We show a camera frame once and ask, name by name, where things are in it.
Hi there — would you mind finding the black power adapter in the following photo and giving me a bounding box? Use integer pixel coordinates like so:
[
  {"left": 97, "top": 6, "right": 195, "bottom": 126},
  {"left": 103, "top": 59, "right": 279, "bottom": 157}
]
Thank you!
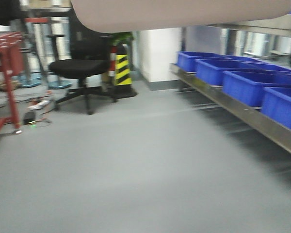
[{"left": 23, "top": 111, "right": 36, "bottom": 125}]

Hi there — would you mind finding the green potted plant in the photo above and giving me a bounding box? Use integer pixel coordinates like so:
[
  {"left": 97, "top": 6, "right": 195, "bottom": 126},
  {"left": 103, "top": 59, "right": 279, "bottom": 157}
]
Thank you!
[{"left": 110, "top": 32, "right": 133, "bottom": 46}]

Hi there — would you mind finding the white lidded storage bin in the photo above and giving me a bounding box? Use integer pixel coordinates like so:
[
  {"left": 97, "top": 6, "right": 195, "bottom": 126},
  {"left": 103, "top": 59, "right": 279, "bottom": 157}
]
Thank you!
[{"left": 71, "top": 0, "right": 291, "bottom": 33}]

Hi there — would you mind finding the yellow black striped bollard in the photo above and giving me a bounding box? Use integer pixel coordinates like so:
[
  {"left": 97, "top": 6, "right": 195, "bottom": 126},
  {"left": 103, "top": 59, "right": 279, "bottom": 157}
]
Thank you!
[{"left": 109, "top": 44, "right": 137, "bottom": 101}]

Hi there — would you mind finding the blue plastic bin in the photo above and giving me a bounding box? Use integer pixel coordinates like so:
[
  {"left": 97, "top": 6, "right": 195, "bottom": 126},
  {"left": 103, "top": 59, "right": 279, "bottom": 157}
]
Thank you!
[
  {"left": 195, "top": 59, "right": 291, "bottom": 86},
  {"left": 222, "top": 71, "right": 291, "bottom": 107},
  {"left": 261, "top": 87, "right": 291, "bottom": 130},
  {"left": 176, "top": 51, "right": 231, "bottom": 72}
]

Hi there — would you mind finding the red metal cart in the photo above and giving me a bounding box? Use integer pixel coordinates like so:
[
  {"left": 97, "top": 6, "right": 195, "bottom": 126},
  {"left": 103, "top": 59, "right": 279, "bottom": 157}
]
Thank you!
[{"left": 0, "top": 32, "right": 24, "bottom": 134}]

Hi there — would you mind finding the stainless steel shelf rail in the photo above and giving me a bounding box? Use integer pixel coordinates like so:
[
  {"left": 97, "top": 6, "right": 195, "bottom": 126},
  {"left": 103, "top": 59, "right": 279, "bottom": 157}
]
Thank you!
[{"left": 170, "top": 63, "right": 291, "bottom": 154}]

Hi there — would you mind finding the black swivel office chair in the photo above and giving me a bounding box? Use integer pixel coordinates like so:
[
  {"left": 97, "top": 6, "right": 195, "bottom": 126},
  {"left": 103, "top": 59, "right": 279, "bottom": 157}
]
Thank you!
[{"left": 48, "top": 34, "right": 117, "bottom": 115}]

